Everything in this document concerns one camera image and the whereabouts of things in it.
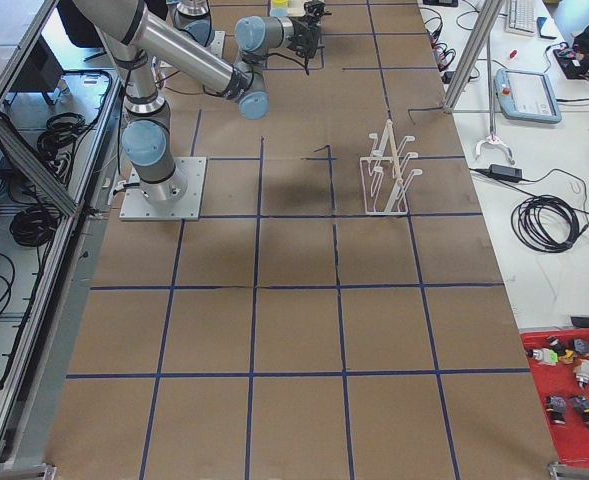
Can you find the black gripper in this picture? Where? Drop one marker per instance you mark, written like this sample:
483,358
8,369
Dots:
299,35

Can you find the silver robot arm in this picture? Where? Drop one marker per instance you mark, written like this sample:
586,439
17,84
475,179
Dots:
133,35
193,17

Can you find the cream cup tray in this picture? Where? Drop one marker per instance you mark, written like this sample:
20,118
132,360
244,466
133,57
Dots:
300,8

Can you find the yellow ikea cup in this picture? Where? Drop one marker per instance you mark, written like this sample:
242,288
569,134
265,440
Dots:
279,4

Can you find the white grabber tool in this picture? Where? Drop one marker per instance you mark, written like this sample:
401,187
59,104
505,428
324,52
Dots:
492,140

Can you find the white keyboard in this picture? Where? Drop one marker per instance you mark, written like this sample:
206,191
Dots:
520,17

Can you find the teach pendant tablet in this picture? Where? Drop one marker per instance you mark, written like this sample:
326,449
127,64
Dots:
526,96

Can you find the black power adapter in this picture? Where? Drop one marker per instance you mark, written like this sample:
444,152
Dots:
505,173

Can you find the red parts tray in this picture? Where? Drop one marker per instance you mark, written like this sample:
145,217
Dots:
559,363

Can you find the white wire cup rack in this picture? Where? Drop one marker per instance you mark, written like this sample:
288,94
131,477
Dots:
386,175

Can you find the aluminium frame post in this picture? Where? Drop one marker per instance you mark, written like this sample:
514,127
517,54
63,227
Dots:
477,39

